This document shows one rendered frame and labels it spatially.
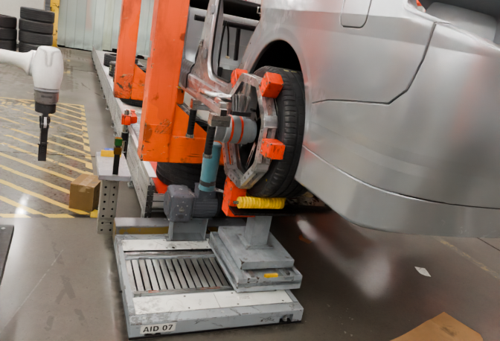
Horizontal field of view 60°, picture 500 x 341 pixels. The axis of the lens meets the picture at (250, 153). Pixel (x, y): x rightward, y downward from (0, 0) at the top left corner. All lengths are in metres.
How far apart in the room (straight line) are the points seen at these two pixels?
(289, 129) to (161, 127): 0.87
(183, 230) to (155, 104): 0.79
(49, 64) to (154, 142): 0.90
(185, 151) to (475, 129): 1.64
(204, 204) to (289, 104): 0.88
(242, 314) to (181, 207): 0.70
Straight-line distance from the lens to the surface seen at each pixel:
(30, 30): 10.23
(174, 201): 2.42
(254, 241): 2.37
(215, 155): 2.23
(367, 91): 1.51
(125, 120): 3.70
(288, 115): 1.91
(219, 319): 2.08
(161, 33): 2.41
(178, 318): 2.03
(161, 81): 2.43
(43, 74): 1.79
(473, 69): 1.38
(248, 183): 2.11
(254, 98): 2.11
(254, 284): 2.24
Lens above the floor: 1.29
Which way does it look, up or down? 15 degrees down
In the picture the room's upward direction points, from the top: 10 degrees clockwise
